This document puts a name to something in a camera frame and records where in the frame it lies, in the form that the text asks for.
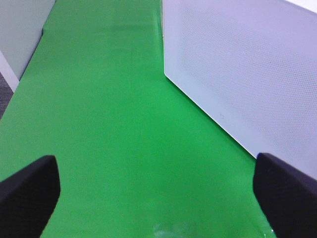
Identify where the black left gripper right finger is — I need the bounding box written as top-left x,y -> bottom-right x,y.
253,153 -> 317,238

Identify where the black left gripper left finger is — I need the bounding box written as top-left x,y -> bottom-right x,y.
0,155 -> 61,238

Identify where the clear tape patch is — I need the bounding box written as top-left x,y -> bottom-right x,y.
153,222 -> 276,238

